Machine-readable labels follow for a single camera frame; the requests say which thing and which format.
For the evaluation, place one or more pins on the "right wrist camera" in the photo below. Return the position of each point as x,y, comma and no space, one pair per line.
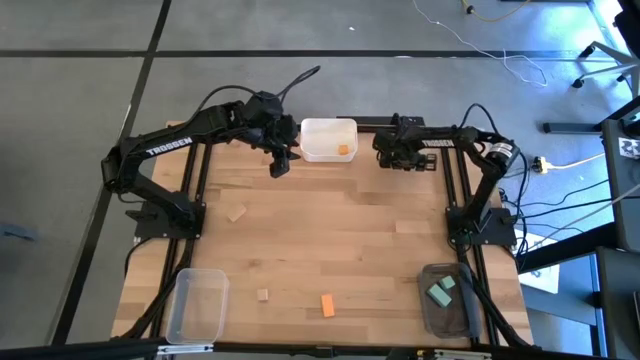
407,125

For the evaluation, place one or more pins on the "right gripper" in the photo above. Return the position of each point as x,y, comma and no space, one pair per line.
412,150

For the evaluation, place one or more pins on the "office chair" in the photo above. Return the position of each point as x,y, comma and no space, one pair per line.
605,50

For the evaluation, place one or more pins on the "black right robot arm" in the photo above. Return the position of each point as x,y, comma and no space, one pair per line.
480,190

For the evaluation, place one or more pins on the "orange cube block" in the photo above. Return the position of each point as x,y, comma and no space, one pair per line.
343,149

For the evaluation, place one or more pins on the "black frame beam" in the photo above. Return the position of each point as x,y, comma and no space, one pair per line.
300,350

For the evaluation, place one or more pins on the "white power strip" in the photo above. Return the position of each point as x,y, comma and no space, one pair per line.
540,164

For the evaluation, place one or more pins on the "black white marker label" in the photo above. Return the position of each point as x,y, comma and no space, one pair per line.
631,147

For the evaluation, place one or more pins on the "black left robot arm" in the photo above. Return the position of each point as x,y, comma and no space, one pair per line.
165,145

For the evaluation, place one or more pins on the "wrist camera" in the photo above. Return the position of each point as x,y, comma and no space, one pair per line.
265,106
407,125

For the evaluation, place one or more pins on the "white plastic bin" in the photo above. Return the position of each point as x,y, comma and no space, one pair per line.
325,135

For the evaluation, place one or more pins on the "small natural wood cube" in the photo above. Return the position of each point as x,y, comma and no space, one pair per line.
263,295

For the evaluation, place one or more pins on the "dark tinted plastic bin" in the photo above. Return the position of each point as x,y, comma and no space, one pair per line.
450,320

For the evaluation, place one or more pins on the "large natural wood block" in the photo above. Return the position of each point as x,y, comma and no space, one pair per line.
237,212

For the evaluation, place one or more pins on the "teal cube block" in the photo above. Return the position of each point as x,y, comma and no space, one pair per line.
447,282

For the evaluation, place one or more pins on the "orange long block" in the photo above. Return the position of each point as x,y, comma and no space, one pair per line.
328,305

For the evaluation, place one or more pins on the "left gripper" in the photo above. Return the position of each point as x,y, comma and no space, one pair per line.
280,132

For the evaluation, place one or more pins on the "clear plastic bin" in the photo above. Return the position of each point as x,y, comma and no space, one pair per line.
197,305

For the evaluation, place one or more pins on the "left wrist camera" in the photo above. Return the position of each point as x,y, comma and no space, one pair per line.
265,106

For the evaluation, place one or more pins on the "teal rectangular block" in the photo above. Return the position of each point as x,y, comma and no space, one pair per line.
439,295

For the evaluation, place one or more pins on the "dark desk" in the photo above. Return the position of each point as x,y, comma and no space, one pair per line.
622,200

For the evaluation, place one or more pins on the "black table frame rail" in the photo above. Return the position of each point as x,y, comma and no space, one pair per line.
445,175
458,175
205,172
370,120
189,172

